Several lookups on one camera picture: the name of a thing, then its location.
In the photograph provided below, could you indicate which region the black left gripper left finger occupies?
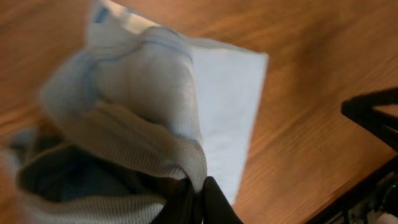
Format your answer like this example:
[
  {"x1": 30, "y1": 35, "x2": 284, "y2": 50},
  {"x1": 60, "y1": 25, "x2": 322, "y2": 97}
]
[{"x1": 150, "y1": 178, "x2": 199, "y2": 224}]

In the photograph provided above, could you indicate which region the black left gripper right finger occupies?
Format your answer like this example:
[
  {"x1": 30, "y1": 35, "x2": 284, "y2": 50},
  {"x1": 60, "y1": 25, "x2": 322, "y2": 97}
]
[{"x1": 203, "y1": 176, "x2": 243, "y2": 224}]

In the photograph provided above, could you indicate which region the light blue t-shirt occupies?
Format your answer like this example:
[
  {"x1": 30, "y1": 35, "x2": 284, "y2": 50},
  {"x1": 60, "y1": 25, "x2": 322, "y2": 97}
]
[{"x1": 7, "y1": 1, "x2": 269, "y2": 223}]

